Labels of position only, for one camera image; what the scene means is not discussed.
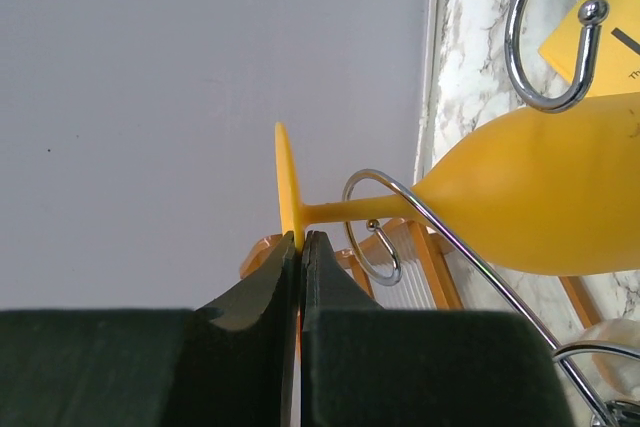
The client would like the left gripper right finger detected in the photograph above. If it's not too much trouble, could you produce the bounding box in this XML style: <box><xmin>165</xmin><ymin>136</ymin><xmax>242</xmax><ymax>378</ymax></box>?
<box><xmin>301</xmin><ymin>232</ymin><xmax>573</xmax><ymax>426</ymax></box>

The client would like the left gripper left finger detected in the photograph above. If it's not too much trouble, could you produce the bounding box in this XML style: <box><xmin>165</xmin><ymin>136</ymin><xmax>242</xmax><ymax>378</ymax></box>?
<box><xmin>1</xmin><ymin>234</ymin><xmax>299</xmax><ymax>426</ymax></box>

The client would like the orange plastic wine glass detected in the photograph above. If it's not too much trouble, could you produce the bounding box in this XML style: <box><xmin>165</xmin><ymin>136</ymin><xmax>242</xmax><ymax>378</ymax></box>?
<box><xmin>273</xmin><ymin>91</ymin><xmax>640</xmax><ymax>278</ymax></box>

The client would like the chrome wine glass rack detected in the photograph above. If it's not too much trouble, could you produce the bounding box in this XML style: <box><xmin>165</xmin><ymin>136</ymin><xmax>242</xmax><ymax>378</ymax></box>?
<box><xmin>366</xmin><ymin>0</ymin><xmax>639</xmax><ymax>404</ymax></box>

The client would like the wooden shelf rack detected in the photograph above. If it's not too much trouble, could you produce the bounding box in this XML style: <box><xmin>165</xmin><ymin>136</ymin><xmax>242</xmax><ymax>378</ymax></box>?
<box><xmin>239</xmin><ymin>218</ymin><xmax>606</xmax><ymax>328</ymax></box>

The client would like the yellow paper booklet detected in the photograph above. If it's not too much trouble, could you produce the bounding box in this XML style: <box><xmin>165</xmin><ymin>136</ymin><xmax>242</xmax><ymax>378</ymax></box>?
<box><xmin>539</xmin><ymin>0</ymin><xmax>639</xmax><ymax>99</ymax></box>

